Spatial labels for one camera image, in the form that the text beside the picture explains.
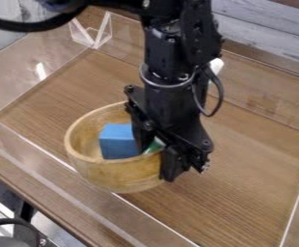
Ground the green Expo marker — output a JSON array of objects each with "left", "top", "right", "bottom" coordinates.
[{"left": 142, "top": 58, "right": 224, "bottom": 154}]

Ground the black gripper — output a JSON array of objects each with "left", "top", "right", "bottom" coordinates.
[{"left": 125, "top": 64, "right": 213, "bottom": 182}]

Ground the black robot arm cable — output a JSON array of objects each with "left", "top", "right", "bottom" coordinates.
[{"left": 0, "top": 0, "right": 85, "bottom": 33}]

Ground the brown wooden bowl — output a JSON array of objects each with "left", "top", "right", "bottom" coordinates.
[{"left": 62, "top": 101, "right": 164, "bottom": 194}]

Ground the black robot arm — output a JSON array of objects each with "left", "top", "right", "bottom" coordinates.
[{"left": 38, "top": 0, "right": 224, "bottom": 181}]

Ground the blue foam block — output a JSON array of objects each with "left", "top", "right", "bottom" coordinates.
[{"left": 98, "top": 123, "right": 138, "bottom": 159}]

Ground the clear acrylic tray wall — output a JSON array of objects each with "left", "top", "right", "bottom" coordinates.
[{"left": 0, "top": 9, "right": 299, "bottom": 247}]

